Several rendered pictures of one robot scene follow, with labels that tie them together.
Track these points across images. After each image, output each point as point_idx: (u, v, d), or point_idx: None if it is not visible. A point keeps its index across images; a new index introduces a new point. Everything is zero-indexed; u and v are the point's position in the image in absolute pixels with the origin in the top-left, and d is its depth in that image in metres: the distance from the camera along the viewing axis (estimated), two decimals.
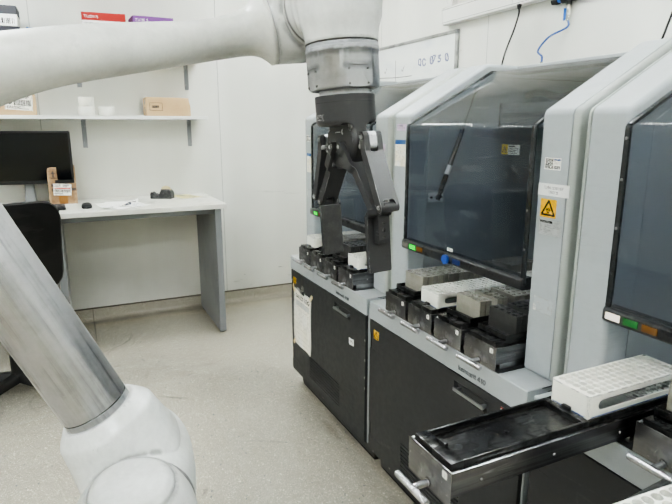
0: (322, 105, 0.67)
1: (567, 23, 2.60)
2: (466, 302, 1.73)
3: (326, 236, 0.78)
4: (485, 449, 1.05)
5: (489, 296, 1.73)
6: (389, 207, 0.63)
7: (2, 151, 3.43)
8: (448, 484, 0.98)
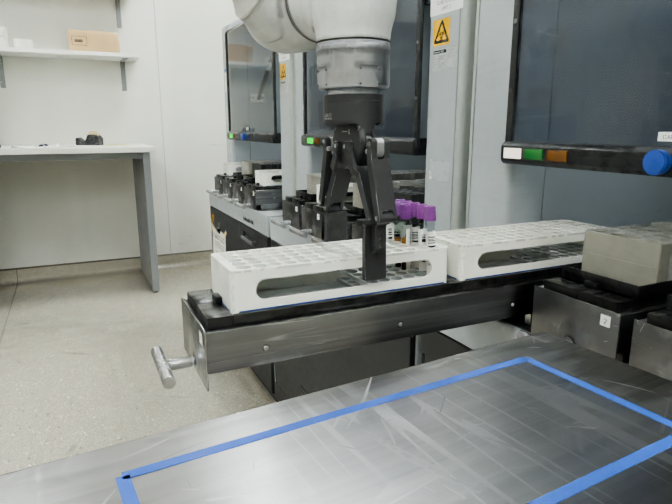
0: (331, 104, 0.66)
1: None
2: None
3: None
4: None
5: None
6: (387, 218, 0.64)
7: None
8: (203, 351, 0.61)
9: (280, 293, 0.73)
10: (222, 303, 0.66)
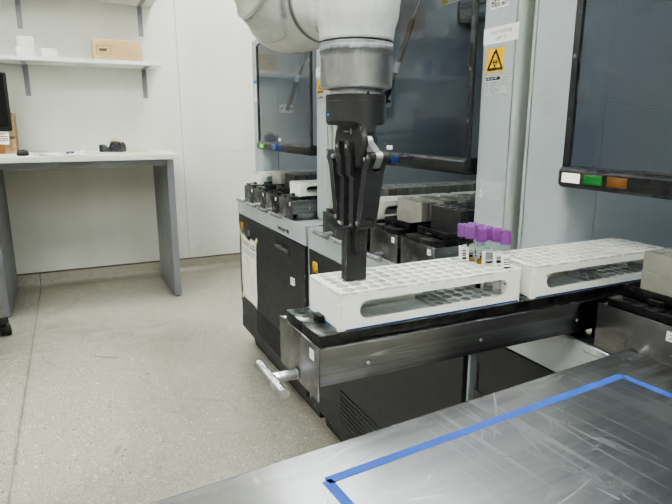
0: None
1: None
2: (407, 207, 1.42)
3: (360, 258, 0.74)
4: None
5: (435, 200, 1.42)
6: None
7: None
8: (315, 366, 0.67)
9: (369, 310, 0.79)
10: (325, 321, 0.72)
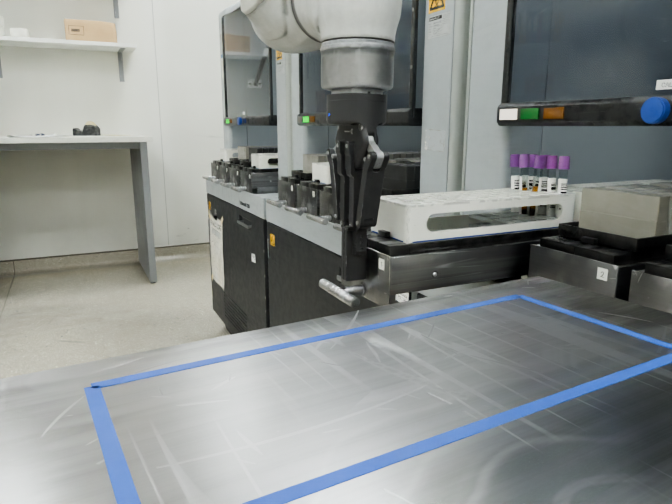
0: None
1: None
2: None
3: (360, 258, 0.74)
4: None
5: (387, 161, 1.34)
6: None
7: None
8: (385, 275, 0.69)
9: None
10: (389, 237, 0.74)
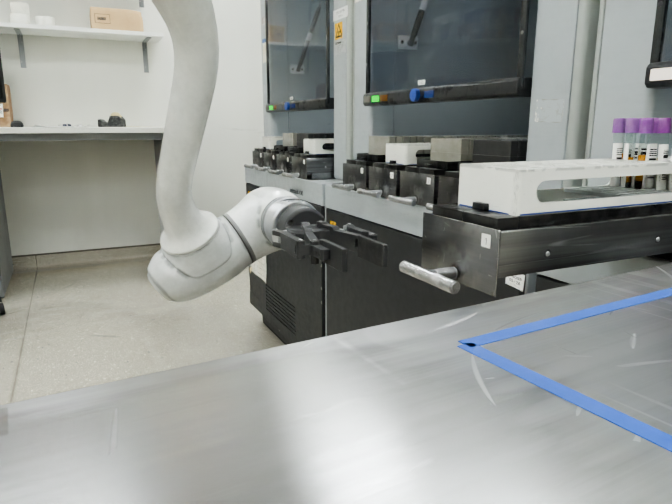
0: (307, 206, 0.89)
1: None
2: (443, 147, 1.26)
3: (338, 248, 0.71)
4: None
5: (474, 139, 1.26)
6: None
7: None
8: (492, 253, 0.57)
9: None
10: (487, 210, 0.62)
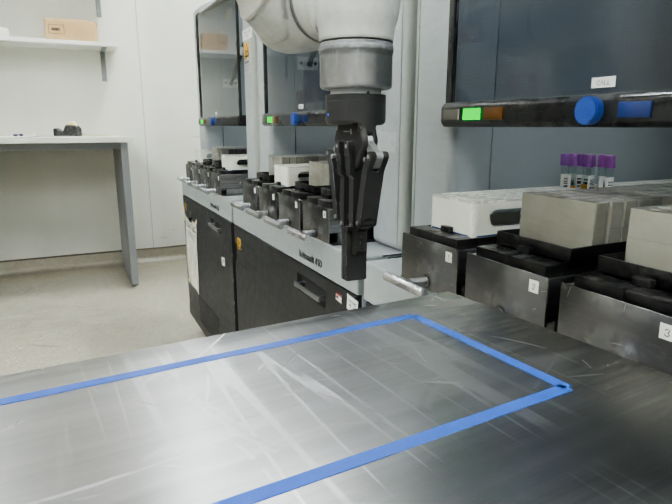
0: None
1: None
2: (317, 170, 1.29)
3: (360, 258, 0.74)
4: None
5: None
6: None
7: None
8: (453, 267, 0.73)
9: None
10: (453, 232, 0.78)
